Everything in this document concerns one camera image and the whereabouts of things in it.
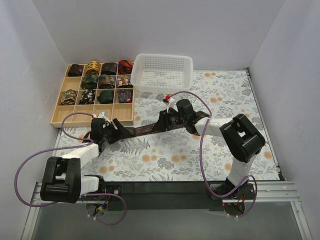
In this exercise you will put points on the rolled yellow black tie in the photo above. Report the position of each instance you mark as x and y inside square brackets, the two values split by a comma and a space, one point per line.
[93, 67]

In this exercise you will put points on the aluminium frame rail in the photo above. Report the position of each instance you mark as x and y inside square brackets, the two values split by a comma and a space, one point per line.
[176, 211]

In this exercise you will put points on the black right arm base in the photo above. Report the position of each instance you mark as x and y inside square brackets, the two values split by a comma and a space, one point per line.
[233, 204]

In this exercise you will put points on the rolled dark green tie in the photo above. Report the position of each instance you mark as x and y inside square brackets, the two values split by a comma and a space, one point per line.
[106, 96]

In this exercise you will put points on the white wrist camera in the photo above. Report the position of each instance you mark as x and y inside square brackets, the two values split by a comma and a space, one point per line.
[169, 101]
[103, 115]

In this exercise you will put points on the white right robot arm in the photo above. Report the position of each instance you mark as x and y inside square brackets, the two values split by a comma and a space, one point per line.
[243, 139]

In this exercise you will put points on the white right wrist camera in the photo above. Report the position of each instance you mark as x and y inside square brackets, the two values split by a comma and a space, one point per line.
[169, 101]

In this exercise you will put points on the rolled dark grey tie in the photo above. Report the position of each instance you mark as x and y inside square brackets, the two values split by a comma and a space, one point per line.
[109, 68]

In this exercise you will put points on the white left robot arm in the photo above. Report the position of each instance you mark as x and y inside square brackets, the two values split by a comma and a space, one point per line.
[63, 180]

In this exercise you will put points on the rolled pink floral dark tie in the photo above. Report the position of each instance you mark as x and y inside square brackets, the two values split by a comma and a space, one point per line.
[123, 81]

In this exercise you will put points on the rolled green camouflage floral tie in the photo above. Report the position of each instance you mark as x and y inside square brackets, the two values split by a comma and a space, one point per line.
[68, 98]

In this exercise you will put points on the brown paisley patterned tie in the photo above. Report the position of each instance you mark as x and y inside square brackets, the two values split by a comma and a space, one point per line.
[150, 128]

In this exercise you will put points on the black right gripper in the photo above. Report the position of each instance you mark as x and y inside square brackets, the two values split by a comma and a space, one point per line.
[163, 121]

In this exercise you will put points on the wooden compartment tray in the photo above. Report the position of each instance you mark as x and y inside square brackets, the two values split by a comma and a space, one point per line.
[123, 112]

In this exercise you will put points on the white plastic mesh basket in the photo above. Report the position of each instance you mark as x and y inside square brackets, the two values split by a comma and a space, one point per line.
[162, 73]

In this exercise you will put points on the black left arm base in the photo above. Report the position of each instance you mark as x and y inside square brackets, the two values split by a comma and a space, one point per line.
[103, 202]

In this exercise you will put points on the rolled navy paisley rose tie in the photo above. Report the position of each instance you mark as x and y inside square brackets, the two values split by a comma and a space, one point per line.
[125, 96]

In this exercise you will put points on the rolled orange black tie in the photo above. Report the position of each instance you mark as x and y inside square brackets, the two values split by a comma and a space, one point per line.
[125, 67]

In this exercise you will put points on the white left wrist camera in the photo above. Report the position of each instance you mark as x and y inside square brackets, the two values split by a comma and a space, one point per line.
[103, 115]

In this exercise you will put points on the rolled black white floral tie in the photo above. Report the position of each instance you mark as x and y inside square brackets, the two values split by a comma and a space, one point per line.
[88, 97]

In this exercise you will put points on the rolled navy yellow leaf tie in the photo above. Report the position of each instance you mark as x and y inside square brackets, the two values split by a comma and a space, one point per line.
[90, 82]

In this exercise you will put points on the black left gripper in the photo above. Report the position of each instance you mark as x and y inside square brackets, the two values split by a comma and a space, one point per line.
[113, 130]

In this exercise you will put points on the rolled dark maroon tie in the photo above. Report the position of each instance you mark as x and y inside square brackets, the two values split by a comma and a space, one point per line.
[76, 70]

